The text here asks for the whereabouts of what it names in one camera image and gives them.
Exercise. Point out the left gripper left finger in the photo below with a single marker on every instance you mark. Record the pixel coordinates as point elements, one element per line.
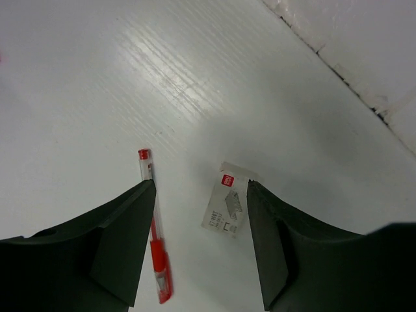
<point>90,263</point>

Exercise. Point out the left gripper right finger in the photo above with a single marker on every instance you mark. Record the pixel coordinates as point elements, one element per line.
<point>305,264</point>

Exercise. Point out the white eraser block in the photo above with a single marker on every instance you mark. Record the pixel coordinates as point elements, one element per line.
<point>227,207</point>

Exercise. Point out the red gel pen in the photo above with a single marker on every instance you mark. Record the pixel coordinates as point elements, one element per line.
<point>160,259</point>

